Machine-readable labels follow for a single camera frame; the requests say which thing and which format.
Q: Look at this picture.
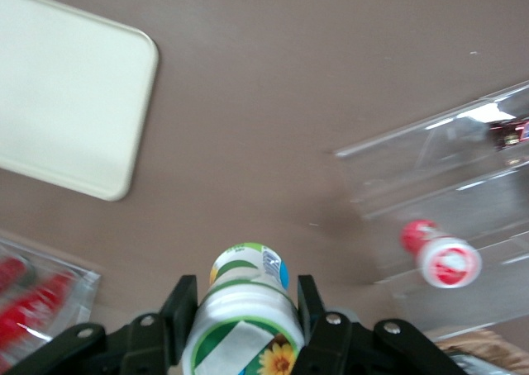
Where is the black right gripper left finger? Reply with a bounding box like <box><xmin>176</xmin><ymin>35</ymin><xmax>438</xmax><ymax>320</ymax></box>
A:
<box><xmin>118</xmin><ymin>273</ymin><xmax>200</xmax><ymax>375</ymax></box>

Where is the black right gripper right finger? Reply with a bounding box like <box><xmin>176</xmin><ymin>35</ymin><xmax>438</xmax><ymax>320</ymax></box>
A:
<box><xmin>294</xmin><ymin>273</ymin><xmax>368</xmax><ymax>375</ymax></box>

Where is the green gum bottle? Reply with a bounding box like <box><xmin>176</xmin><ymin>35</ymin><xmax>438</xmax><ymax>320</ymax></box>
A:
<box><xmin>181</xmin><ymin>240</ymin><xmax>308</xmax><ymax>375</ymax></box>

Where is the red gum bottle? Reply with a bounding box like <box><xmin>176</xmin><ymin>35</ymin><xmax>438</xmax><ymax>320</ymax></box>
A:
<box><xmin>398</xmin><ymin>219</ymin><xmax>484</xmax><ymax>290</ymax></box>

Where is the beige plastic tray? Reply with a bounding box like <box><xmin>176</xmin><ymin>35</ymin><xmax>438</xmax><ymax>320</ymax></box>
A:
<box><xmin>0</xmin><ymin>0</ymin><xmax>160</xmax><ymax>203</ymax></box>

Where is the clear acrylic bottle rack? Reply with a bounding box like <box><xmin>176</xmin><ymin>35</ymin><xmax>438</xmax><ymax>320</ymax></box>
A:
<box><xmin>0</xmin><ymin>229</ymin><xmax>103</xmax><ymax>354</ymax></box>

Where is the light oval wicker basket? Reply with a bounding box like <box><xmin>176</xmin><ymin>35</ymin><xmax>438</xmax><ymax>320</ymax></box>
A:
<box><xmin>432</xmin><ymin>327</ymin><xmax>529</xmax><ymax>375</ymax></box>

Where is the clear acrylic stepped shelf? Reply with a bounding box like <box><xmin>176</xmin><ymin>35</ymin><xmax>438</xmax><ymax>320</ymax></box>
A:
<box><xmin>331</xmin><ymin>78</ymin><xmax>529</xmax><ymax>331</ymax></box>

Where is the snickers chocolate bar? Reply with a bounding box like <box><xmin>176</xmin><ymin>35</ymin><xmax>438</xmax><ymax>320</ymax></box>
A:
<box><xmin>488</xmin><ymin>117</ymin><xmax>529</xmax><ymax>152</ymax></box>

